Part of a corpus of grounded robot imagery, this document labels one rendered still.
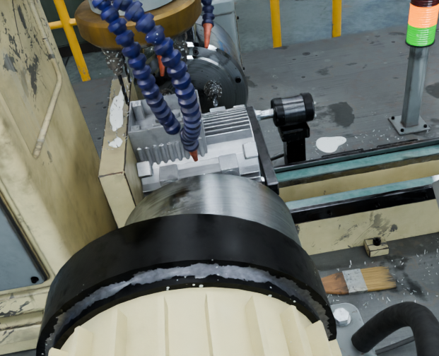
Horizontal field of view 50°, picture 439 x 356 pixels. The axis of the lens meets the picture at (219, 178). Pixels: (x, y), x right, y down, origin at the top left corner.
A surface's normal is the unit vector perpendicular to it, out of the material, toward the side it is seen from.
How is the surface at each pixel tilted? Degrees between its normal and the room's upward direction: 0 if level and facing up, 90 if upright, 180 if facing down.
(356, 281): 0
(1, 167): 90
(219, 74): 90
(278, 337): 41
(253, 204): 32
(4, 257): 90
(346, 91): 0
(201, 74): 90
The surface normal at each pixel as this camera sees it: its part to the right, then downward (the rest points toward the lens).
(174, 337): -0.06, -0.77
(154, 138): 0.11, 0.62
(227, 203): 0.15, -0.78
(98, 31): -0.48, 0.61
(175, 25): 0.61, 0.43
